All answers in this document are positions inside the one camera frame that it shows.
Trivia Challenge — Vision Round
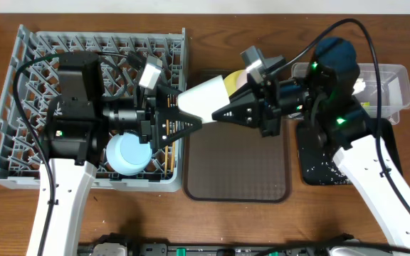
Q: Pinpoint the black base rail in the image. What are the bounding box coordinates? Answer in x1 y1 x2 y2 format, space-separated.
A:
76 233 410 256

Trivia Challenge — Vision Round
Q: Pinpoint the pink plastic bowl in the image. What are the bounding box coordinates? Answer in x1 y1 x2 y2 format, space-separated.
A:
236 70 248 90

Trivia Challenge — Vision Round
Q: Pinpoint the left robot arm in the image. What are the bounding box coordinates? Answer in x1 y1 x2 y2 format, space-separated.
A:
28 51 202 255

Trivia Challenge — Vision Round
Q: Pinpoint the yellow plastic plate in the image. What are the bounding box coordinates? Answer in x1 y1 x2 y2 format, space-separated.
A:
224 70 241 96

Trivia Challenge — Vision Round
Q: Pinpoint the white napkin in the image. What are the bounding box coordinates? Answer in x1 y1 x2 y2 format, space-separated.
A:
352 78 366 95

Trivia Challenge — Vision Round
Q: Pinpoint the cream plastic cup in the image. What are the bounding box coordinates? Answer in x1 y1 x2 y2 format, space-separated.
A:
177 75 230 124

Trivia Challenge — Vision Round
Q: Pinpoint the grey plastic dish rack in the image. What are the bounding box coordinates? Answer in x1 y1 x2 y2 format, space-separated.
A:
0 23 191 194

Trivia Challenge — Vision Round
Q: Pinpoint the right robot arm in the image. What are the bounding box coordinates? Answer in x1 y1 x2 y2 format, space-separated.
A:
212 37 410 255

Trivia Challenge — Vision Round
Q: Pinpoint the black plastic tray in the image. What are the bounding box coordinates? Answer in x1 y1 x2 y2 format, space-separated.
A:
296 119 403 186

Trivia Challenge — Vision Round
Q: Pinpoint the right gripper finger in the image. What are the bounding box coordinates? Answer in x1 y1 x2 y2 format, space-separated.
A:
211 91 261 127
262 55 287 75

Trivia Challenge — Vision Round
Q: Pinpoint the rice food waste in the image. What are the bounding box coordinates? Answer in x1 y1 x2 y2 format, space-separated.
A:
301 157 349 186

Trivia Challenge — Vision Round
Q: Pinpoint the clear plastic bin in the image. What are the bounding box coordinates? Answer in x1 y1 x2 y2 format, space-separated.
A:
286 62 410 126

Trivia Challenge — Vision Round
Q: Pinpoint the dark brown serving tray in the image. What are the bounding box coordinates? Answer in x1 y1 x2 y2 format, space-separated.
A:
182 68 293 204

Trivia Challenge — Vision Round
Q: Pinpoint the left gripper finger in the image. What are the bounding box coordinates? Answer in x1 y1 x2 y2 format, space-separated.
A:
154 112 202 149
154 84 182 111

